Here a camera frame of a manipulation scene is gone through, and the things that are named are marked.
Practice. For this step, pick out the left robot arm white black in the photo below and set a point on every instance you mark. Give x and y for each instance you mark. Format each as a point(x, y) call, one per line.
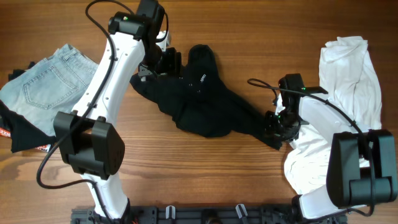
point(137, 43)

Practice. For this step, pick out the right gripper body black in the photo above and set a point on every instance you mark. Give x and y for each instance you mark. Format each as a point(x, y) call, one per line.
point(283, 126)

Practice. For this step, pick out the light blue folded jeans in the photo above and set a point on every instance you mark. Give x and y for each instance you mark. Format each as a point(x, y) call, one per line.
point(76, 72)

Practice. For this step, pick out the black polo shirt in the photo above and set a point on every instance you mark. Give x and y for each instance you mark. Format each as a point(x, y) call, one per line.
point(200, 103)

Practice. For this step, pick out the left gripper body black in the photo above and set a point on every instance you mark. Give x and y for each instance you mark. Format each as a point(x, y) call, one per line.
point(169, 61)

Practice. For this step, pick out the white crumpled shirt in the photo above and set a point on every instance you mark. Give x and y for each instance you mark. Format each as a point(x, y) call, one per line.
point(346, 72)

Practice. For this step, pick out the black folded shirt under jeans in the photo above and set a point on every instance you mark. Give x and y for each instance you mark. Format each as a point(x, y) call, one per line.
point(21, 137)

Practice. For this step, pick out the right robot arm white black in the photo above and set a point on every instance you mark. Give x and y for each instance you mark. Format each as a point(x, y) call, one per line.
point(361, 170)

